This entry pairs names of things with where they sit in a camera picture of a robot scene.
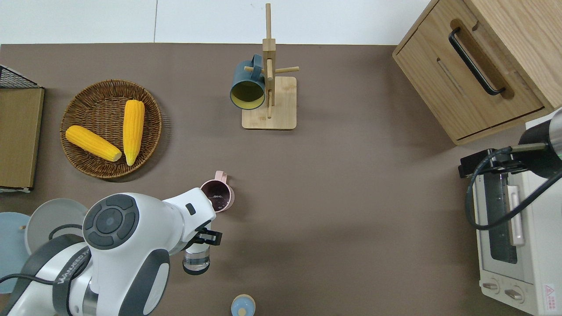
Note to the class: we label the light blue plate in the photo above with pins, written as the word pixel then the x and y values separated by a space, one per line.
pixel 13 250

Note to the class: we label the teal mug yellow inside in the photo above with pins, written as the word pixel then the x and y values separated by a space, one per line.
pixel 243 79

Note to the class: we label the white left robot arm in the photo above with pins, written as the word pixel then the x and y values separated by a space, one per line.
pixel 131 263

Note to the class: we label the blue dome with wooden base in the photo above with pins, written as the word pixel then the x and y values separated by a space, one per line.
pixel 243 305

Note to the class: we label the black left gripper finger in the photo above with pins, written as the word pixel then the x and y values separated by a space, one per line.
pixel 199 235

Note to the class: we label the wooden board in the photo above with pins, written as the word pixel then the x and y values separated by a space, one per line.
pixel 19 136

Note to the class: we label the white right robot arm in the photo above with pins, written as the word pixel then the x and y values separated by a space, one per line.
pixel 542 153

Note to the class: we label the round wicker basket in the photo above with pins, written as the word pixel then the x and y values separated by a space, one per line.
pixel 96 101

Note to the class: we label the pink mug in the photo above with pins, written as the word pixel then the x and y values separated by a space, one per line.
pixel 215 193

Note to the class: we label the yellow corn cob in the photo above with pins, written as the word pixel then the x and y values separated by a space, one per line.
pixel 92 142
pixel 133 131

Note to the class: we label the brown table mat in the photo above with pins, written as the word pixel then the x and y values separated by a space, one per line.
pixel 351 197

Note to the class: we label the wooden cabinet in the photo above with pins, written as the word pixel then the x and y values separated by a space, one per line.
pixel 439 87

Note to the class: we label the grey plate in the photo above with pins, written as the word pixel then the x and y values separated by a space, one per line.
pixel 52 219

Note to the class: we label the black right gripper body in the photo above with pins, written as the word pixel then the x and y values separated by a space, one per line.
pixel 505 166

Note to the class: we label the white toaster oven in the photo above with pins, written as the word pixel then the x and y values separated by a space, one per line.
pixel 535 263

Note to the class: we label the wooden mug tree stand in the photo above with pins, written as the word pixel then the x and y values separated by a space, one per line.
pixel 281 109

